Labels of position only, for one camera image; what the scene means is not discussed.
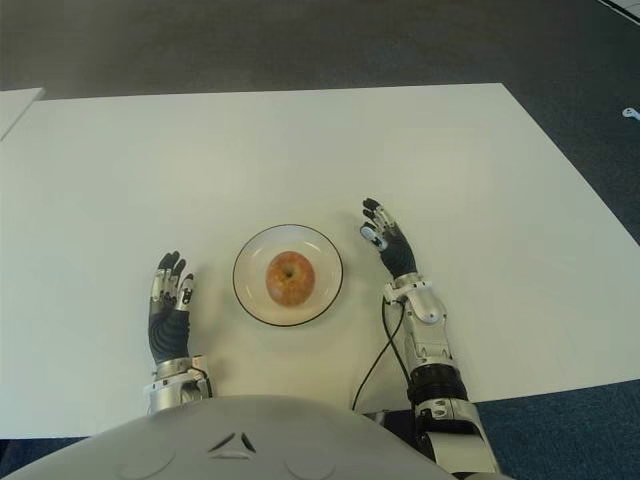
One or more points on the white side table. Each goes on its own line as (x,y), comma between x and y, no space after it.
(17,107)

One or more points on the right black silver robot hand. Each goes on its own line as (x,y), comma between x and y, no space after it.
(400,255)

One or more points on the white panel edge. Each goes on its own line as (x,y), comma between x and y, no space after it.
(622,3)

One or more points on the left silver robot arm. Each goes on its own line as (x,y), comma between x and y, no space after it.
(170,392)

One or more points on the white plate black rim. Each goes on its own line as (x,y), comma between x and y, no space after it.
(250,280)

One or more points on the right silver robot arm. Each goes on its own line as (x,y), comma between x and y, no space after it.
(430,340)

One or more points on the red yellow apple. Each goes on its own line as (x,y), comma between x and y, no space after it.
(290,277)

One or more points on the grey robot torso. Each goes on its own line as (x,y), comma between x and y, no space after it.
(225,440)

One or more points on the small white floor object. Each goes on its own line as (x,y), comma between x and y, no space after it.
(630,113)

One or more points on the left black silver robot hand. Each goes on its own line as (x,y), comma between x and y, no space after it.
(170,332)

